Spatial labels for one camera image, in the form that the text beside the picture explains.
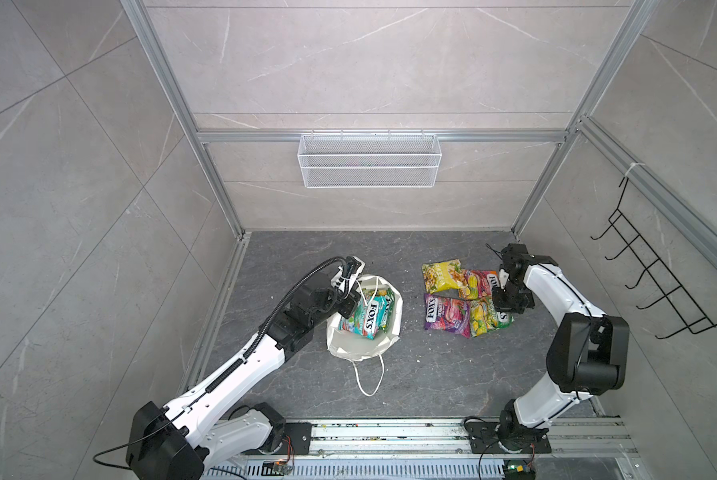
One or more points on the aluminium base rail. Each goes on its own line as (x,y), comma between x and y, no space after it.
(420,448)

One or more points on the purple snack packet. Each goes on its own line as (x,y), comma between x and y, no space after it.
(447,314)

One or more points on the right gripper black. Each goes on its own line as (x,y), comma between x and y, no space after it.
(501,305)

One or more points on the floral paper gift bag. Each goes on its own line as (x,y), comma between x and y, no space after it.
(355,348)

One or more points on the yellow green snack packet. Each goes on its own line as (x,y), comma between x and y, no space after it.
(443,276)

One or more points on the orange pink Fox's candy packet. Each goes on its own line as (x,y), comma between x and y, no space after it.
(479,284)

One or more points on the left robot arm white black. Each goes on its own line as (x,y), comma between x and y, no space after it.
(185,437)

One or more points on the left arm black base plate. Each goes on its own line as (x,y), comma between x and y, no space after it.
(294,439)

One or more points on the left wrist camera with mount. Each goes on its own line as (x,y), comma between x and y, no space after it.
(348,274)

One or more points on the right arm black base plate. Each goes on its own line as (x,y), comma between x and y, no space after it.
(494,438)

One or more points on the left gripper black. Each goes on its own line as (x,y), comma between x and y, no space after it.
(350,300)

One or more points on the black wire hook rack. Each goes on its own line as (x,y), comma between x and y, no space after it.
(693,319)

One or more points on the teal Fox's candy packet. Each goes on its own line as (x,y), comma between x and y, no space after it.
(372,315)

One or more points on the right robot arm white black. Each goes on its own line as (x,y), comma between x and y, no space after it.
(587,357)

